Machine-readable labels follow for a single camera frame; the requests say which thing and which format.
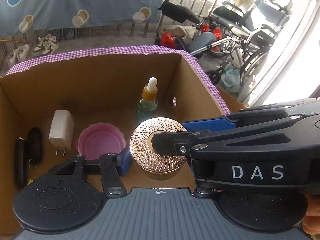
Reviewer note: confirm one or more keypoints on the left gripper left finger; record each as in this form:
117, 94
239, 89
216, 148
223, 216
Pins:
112, 167

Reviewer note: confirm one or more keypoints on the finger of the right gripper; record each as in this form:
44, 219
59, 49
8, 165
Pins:
172, 143
217, 124

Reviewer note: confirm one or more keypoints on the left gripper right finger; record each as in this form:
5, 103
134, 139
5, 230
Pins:
203, 192

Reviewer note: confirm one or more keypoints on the pink plastic lid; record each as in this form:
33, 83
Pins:
99, 139

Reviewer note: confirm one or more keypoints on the gold lid jar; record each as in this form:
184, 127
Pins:
141, 147

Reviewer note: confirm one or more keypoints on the green dropper bottle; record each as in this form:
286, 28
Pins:
147, 105

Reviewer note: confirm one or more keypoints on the white charger plug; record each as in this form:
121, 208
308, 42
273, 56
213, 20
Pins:
61, 131

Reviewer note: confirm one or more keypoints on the black cylinder battery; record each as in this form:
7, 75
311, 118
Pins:
20, 172

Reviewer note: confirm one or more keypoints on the person right hand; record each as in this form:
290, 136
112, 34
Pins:
311, 221

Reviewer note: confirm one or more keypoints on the brown cardboard box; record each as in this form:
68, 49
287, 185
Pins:
96, 89

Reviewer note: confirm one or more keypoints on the grey padded headrest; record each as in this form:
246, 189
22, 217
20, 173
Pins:
200, 43

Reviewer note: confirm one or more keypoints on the wheelchair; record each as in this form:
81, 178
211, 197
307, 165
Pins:
245, 39

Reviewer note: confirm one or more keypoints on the purple checkered tablecloth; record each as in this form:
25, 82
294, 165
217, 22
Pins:
127, 50

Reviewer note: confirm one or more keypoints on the black seat cushion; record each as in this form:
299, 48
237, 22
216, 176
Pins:
178, 12

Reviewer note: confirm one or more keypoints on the brown white sneaker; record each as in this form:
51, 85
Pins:
42, 43
51, 46

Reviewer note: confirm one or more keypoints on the white sneaker pair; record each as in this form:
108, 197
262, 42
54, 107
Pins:
12, 59
22, 52

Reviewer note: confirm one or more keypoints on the blue patterned bedsheet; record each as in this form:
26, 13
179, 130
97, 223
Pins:
19, 16

